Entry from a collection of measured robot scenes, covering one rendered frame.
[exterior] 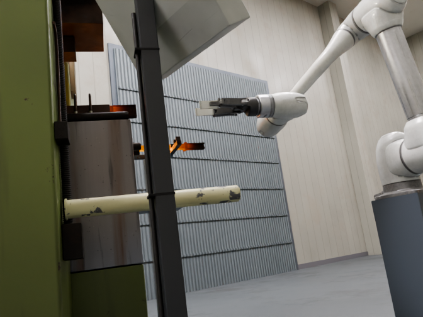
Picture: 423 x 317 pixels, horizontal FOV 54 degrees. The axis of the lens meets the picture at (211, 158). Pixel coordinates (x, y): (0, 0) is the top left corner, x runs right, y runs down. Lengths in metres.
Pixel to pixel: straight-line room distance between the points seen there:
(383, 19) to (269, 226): 5.27
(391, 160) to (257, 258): 4.83
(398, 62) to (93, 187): 1.25
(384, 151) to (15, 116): 1.43
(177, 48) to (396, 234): 1.23
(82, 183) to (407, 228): 1.25
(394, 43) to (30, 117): 1.38
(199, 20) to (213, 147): 5.41
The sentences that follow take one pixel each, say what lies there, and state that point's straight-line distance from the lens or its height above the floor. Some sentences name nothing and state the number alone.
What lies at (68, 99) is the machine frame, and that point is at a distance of 1.79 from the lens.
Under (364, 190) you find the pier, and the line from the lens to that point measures 9.03.
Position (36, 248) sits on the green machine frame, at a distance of 1.00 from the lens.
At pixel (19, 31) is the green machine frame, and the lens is 1.15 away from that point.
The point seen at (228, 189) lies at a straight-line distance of 1.10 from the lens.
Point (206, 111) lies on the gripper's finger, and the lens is 1.60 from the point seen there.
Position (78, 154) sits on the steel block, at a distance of 1.31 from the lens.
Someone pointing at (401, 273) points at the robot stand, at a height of 0.30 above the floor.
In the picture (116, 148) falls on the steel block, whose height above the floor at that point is 0.82.
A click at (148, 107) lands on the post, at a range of 0.89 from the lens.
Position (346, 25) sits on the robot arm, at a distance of 1.98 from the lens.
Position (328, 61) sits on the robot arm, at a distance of 1.87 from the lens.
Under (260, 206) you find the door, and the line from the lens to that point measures 6.73.
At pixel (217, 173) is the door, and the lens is 6.23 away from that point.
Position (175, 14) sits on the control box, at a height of 1.00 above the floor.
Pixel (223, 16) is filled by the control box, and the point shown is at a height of 0.94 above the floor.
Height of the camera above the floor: 0.48
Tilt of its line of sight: 12 degrees up
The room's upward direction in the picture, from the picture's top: 7 degrees counter-clockwise
